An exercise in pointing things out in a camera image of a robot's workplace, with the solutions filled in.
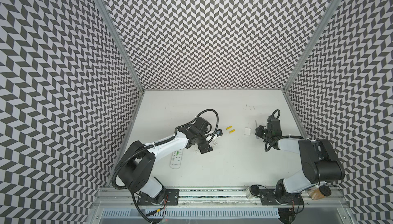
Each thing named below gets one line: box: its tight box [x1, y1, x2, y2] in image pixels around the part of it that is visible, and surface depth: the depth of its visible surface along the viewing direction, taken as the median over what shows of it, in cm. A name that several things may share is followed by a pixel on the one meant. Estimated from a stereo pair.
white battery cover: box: [243, 127, 252, 136], surface depth 98 cm
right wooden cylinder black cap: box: [307, 185, 332, 200], surface depth 69 cm
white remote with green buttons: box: [169, 148, 184, 170], surface depth 84 cm
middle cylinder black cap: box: [249, 184, 260, 196], surface depth 69 cm
